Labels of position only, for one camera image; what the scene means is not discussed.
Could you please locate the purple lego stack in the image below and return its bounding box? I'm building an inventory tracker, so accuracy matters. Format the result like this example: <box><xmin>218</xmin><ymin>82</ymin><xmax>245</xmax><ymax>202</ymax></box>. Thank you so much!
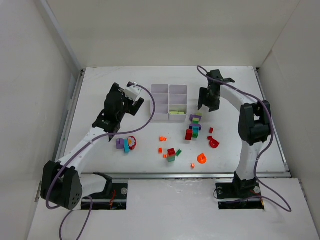
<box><xmin>189</xmin><ymin>112</ymin><xmax>203</xmax><ymax>130</ymax></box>

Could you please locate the red long lego brick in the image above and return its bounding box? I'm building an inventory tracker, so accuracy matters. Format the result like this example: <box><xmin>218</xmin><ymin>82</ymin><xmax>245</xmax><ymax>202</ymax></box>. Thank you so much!
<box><xmin>185</xmin><ymin>129</ymin><xmax>193</xmax><ymax>141</ymax></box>

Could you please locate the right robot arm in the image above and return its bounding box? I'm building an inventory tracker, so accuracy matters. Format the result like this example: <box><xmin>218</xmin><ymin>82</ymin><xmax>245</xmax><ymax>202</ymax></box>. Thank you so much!
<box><xmin>197</xmin><ymin>66</ymin><xmax>274</xmax><ymax>193</ymax></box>

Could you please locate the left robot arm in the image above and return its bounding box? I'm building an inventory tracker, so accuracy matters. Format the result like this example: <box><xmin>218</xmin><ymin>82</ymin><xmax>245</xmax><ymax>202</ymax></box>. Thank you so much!
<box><xmin>40</xmin><ymin>82</ymin><xmax>145</xmax><ymax>210</ymax></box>

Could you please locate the right white divided container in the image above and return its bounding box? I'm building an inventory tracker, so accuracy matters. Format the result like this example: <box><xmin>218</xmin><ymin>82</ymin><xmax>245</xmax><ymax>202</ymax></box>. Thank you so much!
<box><xmin>169</xmin><ymin>84</ymin><xmax>188</xmax><ymax>122</ymax></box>

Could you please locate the white divided container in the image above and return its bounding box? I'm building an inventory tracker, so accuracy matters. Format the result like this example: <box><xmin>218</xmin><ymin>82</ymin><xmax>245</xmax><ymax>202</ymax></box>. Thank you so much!
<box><xmin>150</xmin><ymin>84</ymin><xmax>169</xmax><ymax>122</ymax></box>
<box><xmin>169</xmin><ymin>84</ymin><xmax>188</xmax><ymax>122</ymax></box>

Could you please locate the left white divided container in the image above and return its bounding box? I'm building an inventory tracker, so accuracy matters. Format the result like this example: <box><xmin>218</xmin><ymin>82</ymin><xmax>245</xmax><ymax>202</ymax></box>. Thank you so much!
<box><xmin>150</xmin><ymin>84</ymin><xmax>169</xmax><ymax>122</ymax></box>

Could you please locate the red flower lego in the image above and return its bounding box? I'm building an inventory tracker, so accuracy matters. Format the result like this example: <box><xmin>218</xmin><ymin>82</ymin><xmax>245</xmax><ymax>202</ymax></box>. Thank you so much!
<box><xmin>127</xmin><ymin>136</ymin><xmax>137</xmax><ymax>150</ymax></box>

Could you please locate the purple arch lego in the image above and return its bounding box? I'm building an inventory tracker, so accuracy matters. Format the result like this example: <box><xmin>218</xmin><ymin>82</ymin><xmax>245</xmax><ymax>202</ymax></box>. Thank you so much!
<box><xmin>116</xmin><ymin>138</ymin><xmax>125</xmax><ymax>150</ymax></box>

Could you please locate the teal lego brick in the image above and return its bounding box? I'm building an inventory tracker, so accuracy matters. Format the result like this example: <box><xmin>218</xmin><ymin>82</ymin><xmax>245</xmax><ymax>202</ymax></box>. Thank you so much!
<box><xmin>124</xmin><ymin>139</ymin><xmax>130</xmax><ymax>154</ymax></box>

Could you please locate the small orange lego pair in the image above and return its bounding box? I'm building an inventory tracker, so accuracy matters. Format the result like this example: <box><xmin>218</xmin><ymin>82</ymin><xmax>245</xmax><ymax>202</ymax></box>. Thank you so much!
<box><xmin>159</xmin><ymin>136</ymin><xmax>167</xmax><ymax>142</ymax></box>

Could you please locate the red round lego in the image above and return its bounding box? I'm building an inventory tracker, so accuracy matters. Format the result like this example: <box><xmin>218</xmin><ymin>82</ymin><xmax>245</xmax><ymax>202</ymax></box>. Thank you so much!
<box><xmin>207</xmin><ymin>136</ymin><xmax>220</xmax><ymax>149</ymax></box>

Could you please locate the small green lego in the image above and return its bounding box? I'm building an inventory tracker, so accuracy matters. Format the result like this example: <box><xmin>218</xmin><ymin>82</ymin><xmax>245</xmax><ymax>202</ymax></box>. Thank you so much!
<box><xmin>176</xmin><ymin>149</ymin><xmax>182</xmax><ymax>157</ymax></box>

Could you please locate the orange round lego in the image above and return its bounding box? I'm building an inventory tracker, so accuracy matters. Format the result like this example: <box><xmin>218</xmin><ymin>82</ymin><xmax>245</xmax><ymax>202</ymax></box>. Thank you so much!
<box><xmin>197</xmin><ymin>153</ymin><xmax>207</xmax><ymax>164</ymax></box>

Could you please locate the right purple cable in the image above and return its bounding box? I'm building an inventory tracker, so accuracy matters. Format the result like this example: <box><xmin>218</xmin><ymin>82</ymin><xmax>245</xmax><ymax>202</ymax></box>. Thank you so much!
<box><xmin>196</xmin><ymin>65</ymin><xmax>293</xmax><ymax>213</ymax></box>

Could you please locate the purple cable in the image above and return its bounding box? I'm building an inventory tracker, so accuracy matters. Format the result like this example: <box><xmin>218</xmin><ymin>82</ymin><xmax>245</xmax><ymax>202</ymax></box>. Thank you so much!
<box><xmin>196</xmin><ymin>65</ymin><xmax>293</xmax><ymax>213</ymax></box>
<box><xmin>45</xmin><ymin>83</ymin><xmax>157</xmax><ymax>240</ymax></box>

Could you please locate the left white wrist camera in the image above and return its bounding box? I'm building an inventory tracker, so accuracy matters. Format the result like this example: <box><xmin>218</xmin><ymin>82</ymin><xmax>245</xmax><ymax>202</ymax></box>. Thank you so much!
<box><xmin>123</xmin><ymin>82</ymin><xmax>142</xmax><ymax>102</ymax></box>

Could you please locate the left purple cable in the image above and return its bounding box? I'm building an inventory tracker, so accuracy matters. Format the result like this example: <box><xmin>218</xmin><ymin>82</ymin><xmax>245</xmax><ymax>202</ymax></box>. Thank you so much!
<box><xmin>45</xmin><ymin>83</ymin><xmax>157</xmax><ymax>240</ymax></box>

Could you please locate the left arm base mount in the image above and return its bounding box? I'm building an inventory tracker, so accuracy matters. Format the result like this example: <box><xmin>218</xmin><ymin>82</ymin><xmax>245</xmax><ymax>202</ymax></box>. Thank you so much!
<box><xmin>76</xmin><ymin>172</ymin><xmax>128</xmax><ymax>210</ymax></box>

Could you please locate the aluminium rail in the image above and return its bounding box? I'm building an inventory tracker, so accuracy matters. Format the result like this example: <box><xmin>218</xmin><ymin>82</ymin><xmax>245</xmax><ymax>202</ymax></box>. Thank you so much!
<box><xmin>107</xmin><ymin>173</ymin><xmax>292</xmax><ymax>180</ymax></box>

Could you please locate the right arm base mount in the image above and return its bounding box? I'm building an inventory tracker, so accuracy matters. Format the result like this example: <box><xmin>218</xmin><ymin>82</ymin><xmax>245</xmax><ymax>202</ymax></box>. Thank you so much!
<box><xmin>214</xmin><ymin>177</ymin><xmax>265</xmax><ymax>210</ymax></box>

